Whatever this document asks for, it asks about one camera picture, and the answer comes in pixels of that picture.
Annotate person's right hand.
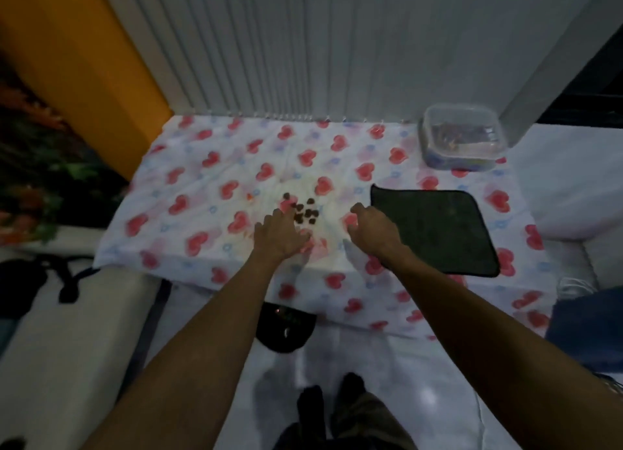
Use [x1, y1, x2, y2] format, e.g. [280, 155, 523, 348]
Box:
[346, 202, 404, 264]

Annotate person's left hand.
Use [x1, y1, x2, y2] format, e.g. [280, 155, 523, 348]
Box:
[252, 208, 312, 264]

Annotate person's right forearm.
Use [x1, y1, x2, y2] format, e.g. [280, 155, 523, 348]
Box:
[372, 243, 623, 450]

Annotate person's left forearm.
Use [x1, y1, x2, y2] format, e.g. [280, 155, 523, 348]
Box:
[80, 254, 300, 450]

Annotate pile of small brown pieces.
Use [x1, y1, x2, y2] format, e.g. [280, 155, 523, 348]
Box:
[281, 192, 321, 225]

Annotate dark green cloth mat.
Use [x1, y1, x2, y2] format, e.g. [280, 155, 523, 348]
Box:
[370, 184, 501, 278]

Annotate white tablecloth with red hearts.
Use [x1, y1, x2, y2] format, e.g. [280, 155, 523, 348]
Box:
[92, 114, 560, 341]

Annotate black round bowl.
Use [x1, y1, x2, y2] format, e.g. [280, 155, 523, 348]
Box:
[255, 301, 318, 354]

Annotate clear plastic lidded container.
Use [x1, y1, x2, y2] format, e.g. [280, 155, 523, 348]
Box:
[420, 103, 508, 170]

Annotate white vertical blinds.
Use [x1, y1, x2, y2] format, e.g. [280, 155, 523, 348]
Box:
[95, 0, 606, 124]

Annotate black sock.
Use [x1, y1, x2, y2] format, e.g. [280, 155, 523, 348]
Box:
[296, 385, 325, 438]
[335, 372, 367, 419]

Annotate white cushion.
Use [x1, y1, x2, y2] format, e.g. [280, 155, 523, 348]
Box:
[508, 123, 623, 242]

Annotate olive trousers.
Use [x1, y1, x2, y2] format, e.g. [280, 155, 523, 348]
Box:
[273, 391, 420, 450]

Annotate red and green flower plant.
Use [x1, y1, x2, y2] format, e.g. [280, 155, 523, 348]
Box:
[0, 63, 129, 247]

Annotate orange pillar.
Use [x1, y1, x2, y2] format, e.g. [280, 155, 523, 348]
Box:
[0, 0, 174, 182]

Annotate blue cloth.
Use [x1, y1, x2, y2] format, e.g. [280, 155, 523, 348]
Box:
[544, 285, 623, 373]

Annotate white bench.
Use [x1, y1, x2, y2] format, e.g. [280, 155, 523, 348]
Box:
[0, 228, 166, 450]

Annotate black bag with strap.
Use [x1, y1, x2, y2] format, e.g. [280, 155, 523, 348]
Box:
[0, 254, 100, 320]

